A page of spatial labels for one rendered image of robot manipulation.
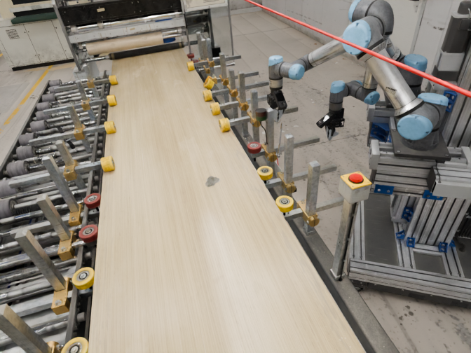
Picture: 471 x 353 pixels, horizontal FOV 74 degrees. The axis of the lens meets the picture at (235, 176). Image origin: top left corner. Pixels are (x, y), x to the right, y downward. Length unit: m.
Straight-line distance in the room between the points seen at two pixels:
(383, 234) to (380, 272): 0.32
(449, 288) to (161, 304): 1.60
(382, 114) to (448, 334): 1.30
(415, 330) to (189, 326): 1.48
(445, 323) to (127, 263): 1.81
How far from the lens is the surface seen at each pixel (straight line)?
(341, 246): 1.26
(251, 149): 1.77
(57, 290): 1.46
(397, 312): 2.26
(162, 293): 1.19
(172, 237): 1.35
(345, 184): 1.06
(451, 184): 1.62
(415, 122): 1.41
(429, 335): 2.25
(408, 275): 2.14
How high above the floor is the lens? 1.87
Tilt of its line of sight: 38 degrees down
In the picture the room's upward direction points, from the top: 6 degrees counter-clockwise
